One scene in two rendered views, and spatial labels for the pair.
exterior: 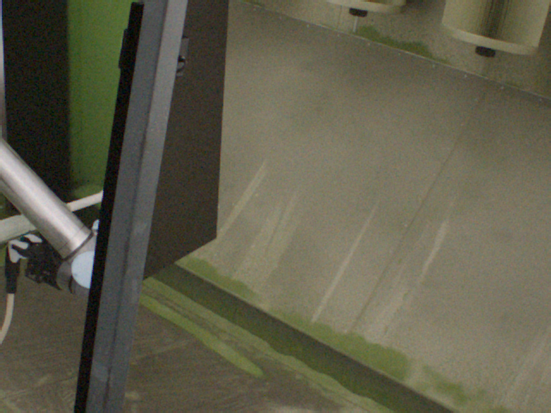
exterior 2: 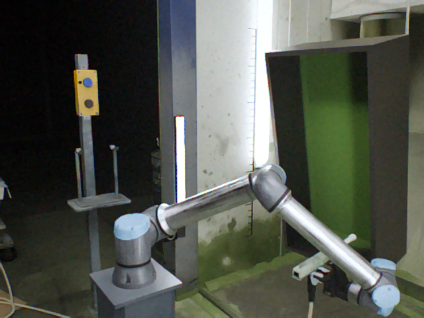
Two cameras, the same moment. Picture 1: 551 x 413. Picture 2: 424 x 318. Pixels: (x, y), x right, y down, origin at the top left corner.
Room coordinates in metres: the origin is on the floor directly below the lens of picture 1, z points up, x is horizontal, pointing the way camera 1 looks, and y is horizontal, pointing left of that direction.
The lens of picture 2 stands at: (0.77, 0.57, 1.48)
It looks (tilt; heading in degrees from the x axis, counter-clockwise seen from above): 12 degrees down; 18
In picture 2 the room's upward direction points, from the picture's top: straight up
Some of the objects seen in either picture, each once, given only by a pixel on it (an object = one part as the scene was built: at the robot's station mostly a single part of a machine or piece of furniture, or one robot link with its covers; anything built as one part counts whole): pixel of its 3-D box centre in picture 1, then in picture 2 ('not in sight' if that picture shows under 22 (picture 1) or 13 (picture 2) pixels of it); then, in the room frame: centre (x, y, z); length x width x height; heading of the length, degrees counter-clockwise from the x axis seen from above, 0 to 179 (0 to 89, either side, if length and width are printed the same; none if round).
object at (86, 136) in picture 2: not in sight; (89, 190); (2.77, 2.02, 0.82); 0.06 x 0.06 x 1.64; 53
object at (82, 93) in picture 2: not in sight; (86, 93); (2.74, 1.97, 1.42); 0.12 x 0.06 x 0.26; 143
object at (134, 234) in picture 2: not in sight; (133, 237); (2.17, 1.37, 0.83); 0.17 x 0.15 x 0.18; 179
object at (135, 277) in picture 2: not in sight; (134, 267); (2.16, 1.37, 0.69); 0.19 x 0.19 x 0.10
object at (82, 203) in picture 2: not in sight; (97, 174); (2.68, 1.89, 0.95); 0.26 x 0.15 x 0.32; 143
